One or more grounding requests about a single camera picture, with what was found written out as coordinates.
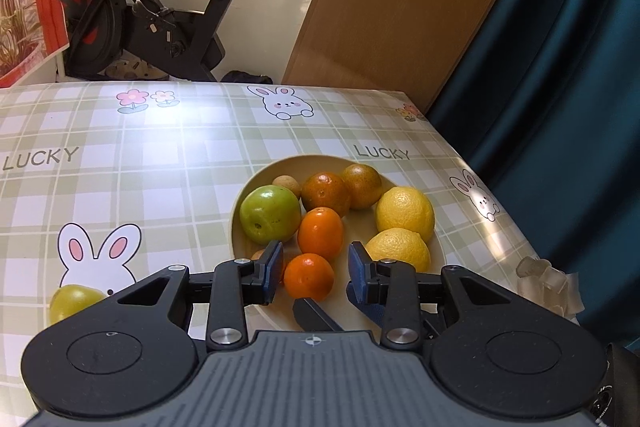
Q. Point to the yellow lemon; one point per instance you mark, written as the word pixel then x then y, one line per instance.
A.
pixel 400 249
pixel 405 212

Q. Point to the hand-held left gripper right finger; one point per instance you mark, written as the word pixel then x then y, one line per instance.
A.
pixel 357 269

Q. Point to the small bright orange tangerine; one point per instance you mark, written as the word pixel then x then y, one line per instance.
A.
pixel 321 232
pixel 309 276

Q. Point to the dark rounded object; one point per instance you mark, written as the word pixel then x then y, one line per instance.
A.
pixel 247 78

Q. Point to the yellow-green round fruit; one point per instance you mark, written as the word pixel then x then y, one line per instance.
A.
pixel 72 302

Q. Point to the wooden door panel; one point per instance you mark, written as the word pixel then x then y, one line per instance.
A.
pixel 400 7

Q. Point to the beige perforated slipper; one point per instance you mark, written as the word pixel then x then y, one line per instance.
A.
pixel 132 69

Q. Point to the beige round plate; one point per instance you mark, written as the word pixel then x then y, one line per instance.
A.
pixel 357 222

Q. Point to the green apple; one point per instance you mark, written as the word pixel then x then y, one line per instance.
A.
pixel 270 213

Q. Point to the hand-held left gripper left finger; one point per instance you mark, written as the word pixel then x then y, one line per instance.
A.
pixel 272 269

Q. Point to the green checked rabbit tablecloth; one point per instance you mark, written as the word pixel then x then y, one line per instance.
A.
pixel 200 147

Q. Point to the clear table corner guard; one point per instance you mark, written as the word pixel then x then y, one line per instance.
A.
pixel 545 282

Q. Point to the brown longan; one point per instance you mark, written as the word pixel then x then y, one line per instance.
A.
pixel 287 185
pixel 258 255

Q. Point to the teal curtain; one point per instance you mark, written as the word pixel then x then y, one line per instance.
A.
pixel 575 107

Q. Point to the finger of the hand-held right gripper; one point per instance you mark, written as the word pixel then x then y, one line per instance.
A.
pixel 370 314
pixel 315 318

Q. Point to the speckled dark orange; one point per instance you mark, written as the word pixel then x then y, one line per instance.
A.
pixel 362 185
pixel 326 193

